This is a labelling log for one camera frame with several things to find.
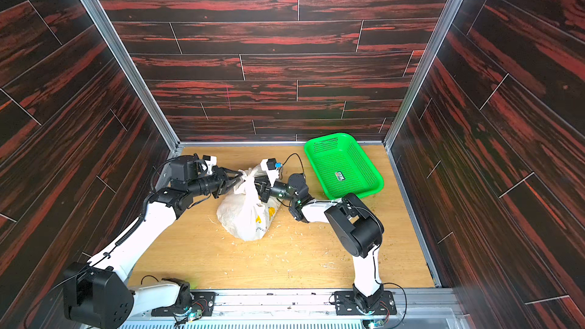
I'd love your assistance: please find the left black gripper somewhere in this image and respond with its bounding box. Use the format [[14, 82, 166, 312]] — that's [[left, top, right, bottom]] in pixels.
[[186, 167, 242, 200]]

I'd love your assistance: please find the white plastic bag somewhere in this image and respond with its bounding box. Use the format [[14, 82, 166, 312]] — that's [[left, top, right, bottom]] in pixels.
[[216, 164, 280, 241]]

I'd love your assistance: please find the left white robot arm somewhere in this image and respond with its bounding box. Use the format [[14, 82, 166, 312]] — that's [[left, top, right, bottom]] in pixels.
[[62, 155, 242, 328]]

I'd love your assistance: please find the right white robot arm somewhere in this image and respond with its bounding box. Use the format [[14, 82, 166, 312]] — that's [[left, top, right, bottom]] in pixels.
[[254, 174, 384, 312]]

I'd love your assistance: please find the green plastic basket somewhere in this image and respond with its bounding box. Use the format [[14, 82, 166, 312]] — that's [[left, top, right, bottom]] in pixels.
[[304, 133, 384, 200]]

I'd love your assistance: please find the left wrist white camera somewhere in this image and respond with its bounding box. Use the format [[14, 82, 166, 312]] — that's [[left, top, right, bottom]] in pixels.
[[202, 155, 217, 175]]

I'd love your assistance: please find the wrist white camera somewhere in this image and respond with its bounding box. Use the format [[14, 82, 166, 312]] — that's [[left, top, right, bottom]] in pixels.
[[261, 158, 282, 187], [202, 155, 217, 175]]

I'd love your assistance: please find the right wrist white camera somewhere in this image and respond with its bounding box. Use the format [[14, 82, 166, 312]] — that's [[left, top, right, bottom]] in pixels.
[[261, 158, 282, 187]]

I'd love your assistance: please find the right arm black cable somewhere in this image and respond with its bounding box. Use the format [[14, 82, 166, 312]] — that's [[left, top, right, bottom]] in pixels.
[[279, 152, 306, 177]]

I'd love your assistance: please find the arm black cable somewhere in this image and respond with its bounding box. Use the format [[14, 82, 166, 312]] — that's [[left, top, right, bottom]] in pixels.
[[77, 159, 184, 275], [279, 152, 306, 177]]

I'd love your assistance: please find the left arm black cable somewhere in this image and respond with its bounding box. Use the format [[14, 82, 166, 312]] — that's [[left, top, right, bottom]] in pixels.
[[77, 159, 184, 275]]

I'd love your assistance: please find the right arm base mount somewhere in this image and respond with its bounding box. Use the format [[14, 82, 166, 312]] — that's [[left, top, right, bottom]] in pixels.
[[328, 285, 398, 327]]

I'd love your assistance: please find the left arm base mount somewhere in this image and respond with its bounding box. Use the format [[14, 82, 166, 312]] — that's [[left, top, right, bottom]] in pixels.
[[131, 278, 217, 328]]

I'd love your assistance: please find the metal front rail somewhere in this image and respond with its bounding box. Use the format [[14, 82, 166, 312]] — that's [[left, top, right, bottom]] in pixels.
[[118, 288, 458, 329]]

